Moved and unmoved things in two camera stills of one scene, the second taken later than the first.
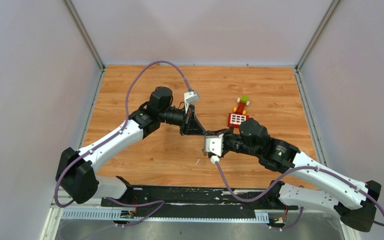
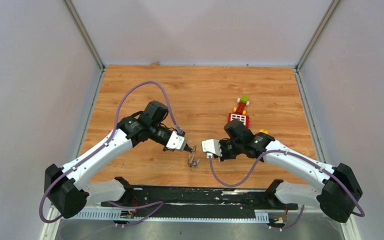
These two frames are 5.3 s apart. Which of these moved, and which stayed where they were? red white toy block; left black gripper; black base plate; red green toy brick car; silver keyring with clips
Moved: left black gripper; silver keyring with clips
Stayed: red green toy brick car; black base plate; red white toy block
